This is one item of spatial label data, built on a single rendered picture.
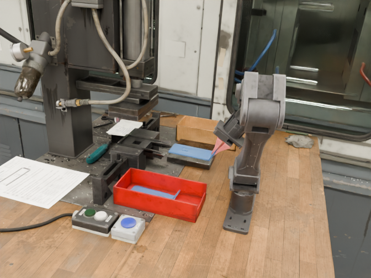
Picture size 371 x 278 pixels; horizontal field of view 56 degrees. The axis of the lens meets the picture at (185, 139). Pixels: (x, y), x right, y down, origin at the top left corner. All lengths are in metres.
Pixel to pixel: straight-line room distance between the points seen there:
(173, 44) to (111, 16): 0.72
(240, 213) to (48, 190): 0.58
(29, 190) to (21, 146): 1.38
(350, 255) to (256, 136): 1.32
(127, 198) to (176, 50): 0.93
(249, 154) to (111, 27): 0.54
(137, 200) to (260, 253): 0.36
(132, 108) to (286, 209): 0.56
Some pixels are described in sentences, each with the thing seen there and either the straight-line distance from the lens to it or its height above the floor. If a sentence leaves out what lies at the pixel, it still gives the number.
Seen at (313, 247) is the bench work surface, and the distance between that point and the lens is 1.01.
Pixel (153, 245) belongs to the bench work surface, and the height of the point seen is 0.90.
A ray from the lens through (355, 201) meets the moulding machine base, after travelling 1.87.
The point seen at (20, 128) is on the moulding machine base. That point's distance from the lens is 2.47.
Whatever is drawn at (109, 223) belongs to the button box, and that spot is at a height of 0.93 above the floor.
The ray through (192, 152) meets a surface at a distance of 1.16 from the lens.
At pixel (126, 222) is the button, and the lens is 0.94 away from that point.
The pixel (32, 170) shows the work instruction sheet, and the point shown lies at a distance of 1.28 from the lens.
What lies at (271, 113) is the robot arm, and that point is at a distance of 0.78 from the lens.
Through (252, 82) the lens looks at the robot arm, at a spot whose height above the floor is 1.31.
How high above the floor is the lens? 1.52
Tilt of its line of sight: 25 degrees down
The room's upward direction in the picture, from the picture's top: 4 degrees clockwise
